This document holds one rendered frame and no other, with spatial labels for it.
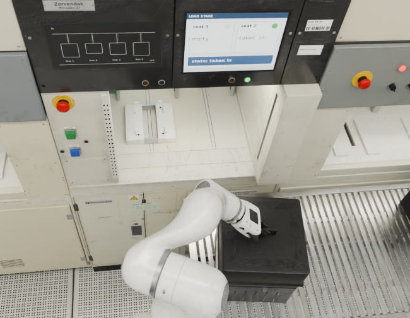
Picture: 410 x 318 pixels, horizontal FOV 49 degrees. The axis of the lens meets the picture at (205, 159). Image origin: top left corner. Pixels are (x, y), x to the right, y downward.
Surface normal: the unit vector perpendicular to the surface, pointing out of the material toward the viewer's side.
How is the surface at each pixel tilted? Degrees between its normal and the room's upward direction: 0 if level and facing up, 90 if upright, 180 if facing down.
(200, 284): 15
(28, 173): 90
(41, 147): 90
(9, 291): 0
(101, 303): 0
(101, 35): 90
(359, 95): 90
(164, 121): 0
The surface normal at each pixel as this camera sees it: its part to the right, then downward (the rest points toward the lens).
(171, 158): 0.08, -0.59
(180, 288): -0.11, -0.03
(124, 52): 0.13, 0.81
